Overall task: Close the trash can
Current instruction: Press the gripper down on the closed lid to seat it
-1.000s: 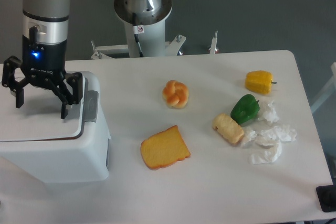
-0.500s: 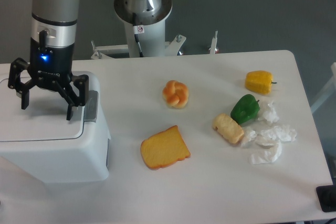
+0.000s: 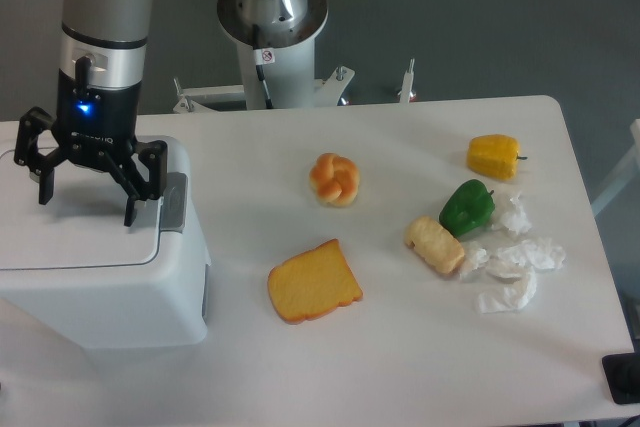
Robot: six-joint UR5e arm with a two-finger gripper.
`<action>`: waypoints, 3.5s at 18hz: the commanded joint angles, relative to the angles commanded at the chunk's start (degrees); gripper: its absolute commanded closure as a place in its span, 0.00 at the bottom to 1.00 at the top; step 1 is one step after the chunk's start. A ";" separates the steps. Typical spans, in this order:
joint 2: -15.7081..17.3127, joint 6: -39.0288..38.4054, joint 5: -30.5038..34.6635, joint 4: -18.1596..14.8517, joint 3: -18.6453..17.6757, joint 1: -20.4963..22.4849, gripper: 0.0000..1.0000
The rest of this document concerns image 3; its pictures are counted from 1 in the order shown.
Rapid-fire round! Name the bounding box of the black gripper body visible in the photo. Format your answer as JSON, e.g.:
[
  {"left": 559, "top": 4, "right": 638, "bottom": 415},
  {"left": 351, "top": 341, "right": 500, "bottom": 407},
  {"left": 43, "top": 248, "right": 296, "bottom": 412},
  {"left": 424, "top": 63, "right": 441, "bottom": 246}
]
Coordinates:
[{"left": 49, "top": 59, "right": 141, "bottom": 173}]

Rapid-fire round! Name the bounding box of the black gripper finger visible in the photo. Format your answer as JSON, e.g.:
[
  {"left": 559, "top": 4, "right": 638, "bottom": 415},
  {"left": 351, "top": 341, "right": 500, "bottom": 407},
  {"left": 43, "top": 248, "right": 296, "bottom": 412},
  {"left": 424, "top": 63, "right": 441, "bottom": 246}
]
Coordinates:
[
  {"left": 14, "top": 107, "right": 63, "bottom": 205},
  {"left": 102, "top": 139, "right": 168, "bottom": 227}
]

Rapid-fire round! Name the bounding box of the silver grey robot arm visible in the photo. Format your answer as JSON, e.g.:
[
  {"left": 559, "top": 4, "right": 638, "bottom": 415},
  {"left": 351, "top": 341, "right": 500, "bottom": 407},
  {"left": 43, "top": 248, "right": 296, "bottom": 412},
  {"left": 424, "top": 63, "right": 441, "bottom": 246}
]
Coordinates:
[{"left": 14, "top": 0, "right": 327, "bottom": 225}]

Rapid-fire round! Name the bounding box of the white plastic trash can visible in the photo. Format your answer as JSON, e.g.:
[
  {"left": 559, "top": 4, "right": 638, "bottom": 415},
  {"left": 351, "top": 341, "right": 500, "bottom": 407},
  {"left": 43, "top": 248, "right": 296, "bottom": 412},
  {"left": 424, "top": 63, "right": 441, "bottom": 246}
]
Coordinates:
[{"left": 1, "top": 138, "right": 211, "bottom": 349}]

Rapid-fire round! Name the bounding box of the knotted bread roll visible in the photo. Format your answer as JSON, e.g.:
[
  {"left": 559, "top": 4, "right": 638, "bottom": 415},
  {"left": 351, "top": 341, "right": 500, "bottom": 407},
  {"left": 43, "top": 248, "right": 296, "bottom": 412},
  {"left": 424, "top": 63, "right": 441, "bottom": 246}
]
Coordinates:
[{"left": 309, "top": 153, "right": 360, "bottom": 207}]

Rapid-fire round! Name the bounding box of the orange toast slice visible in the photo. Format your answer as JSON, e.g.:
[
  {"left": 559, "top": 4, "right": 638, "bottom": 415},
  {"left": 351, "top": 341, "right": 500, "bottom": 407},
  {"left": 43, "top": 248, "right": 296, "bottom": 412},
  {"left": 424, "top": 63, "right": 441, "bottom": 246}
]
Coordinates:
[{"left": 267, "top": 239, "right": 364, "bottom": 324}]

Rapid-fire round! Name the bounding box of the pale yellow waffle pastry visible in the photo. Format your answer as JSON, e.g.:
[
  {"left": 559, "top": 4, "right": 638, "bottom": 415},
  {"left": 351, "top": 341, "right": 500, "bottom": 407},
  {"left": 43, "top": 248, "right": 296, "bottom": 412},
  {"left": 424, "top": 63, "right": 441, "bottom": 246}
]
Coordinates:
[{"left": 404, "top": 216, "right": 465, "bottom": 275}]

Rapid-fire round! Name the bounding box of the green bell pepper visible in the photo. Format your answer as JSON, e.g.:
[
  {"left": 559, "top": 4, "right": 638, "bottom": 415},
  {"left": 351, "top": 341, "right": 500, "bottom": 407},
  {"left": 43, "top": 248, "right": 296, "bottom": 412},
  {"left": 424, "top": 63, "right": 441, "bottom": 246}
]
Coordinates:
[{"left": 439, "top": 179, "right": 495, "bottom": 237}]

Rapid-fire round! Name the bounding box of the crumpled white tissue left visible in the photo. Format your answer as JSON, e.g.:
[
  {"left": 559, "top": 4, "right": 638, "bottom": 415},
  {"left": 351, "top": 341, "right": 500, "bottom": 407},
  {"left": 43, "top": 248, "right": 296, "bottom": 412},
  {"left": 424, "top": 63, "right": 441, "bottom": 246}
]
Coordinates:
[{"left": 458, "top": 241, "right": 490, "bottom": 280}]

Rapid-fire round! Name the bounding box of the crumpled white tissue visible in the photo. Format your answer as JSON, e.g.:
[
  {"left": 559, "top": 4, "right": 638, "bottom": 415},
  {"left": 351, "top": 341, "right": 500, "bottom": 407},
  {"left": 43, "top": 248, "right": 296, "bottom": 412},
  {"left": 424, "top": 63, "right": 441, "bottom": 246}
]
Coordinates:
[
  {"left": 485, "top": 238, "right": 566, "bottom": 280},
  {"left": 490, "top": 191, "right": 532, "bottom": 236},
  {"left": 458, "top": 241, "right": 490, "bottom": 280},
  {"left": 475, "top": 270, "right": 538, "bottom": 314}
]

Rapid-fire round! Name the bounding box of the yellow corn piece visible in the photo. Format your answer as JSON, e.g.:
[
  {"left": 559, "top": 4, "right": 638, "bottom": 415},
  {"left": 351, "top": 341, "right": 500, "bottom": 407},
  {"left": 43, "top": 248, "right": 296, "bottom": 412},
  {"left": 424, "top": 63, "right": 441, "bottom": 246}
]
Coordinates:
[{"left": 466, "top": 134, "right": 527, "bottom": 181}]

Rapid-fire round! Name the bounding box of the crumpled white tissue upper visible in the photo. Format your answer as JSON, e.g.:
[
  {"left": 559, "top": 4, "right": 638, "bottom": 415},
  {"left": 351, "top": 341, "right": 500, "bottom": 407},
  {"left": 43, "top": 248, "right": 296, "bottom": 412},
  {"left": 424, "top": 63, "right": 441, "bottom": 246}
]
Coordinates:
[{"left": 490, "top": 191, "right": 532, "bottom": 236}]

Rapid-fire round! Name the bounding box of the crumpled white tissue lower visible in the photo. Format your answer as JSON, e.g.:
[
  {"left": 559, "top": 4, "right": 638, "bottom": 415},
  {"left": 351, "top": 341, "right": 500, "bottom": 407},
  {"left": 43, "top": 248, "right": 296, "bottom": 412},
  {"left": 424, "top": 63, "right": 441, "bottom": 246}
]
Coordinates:
[{"left": 475, "top": 270, "right": 538, "bottom": 314}]

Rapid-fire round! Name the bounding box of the crumpled white tissue middle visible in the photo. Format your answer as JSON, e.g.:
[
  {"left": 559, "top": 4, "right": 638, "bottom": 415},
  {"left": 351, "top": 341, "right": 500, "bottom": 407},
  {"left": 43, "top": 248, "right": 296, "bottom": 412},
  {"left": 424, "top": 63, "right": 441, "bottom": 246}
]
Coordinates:
[{"left": 485, "top": 238, "right": 566, "bottom": 280}]

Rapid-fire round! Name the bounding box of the black device at table edge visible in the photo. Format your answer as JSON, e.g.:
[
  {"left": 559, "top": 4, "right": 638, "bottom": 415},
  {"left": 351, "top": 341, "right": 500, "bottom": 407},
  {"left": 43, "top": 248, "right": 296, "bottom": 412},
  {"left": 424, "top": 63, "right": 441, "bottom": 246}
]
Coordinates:
[{"left": 602, "top": 353, "right": 640, "bottom": 405}]

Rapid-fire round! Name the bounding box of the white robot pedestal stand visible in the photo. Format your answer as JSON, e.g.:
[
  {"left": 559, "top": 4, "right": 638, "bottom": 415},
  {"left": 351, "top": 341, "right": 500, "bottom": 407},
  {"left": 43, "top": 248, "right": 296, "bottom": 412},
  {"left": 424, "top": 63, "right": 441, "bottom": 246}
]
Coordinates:
[{"left": 172, "top": 41, "right": 419, "bottom": 115}]

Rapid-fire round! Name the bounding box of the white frame at right edge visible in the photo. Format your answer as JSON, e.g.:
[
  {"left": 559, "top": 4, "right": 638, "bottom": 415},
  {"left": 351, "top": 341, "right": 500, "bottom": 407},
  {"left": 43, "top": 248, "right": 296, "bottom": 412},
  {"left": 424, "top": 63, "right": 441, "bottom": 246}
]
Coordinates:
[{"left": 591, "top": 119, "right": 639, "bottom": 217}]

